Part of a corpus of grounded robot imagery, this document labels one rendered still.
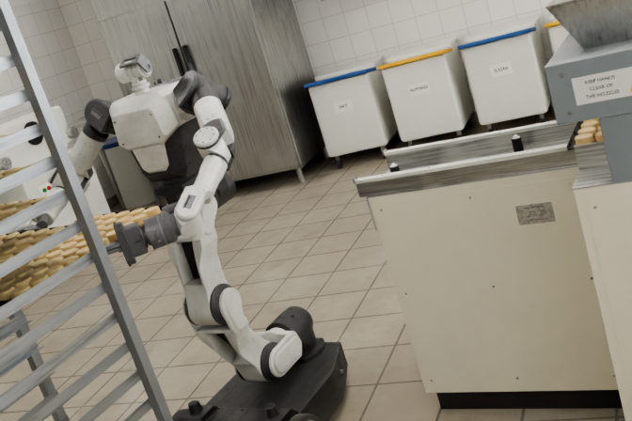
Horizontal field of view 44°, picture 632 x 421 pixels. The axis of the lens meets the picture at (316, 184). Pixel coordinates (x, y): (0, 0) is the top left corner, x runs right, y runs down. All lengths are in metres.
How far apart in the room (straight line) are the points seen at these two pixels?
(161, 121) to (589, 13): 1.32
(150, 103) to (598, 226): 1.40
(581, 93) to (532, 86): 3.94
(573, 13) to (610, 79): 0.21
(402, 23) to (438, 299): 4.40
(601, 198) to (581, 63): 0.37
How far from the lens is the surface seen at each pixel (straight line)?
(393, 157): 2.87
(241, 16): 6.29
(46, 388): 2.63
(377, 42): 6.91
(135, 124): 2.64
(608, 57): 2.11
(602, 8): 2.19
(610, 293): 2.34
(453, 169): 2.50
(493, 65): 6.08
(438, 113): 6.23
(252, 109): 6.42
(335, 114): 6.45
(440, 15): 6.75
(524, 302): 2.62
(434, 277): 2.66
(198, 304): 2.78
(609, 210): 2.24
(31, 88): 2.09
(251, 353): 2.93
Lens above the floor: 1.57
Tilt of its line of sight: 14 degrees down
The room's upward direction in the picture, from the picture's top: 17 degrees counter-clockwise
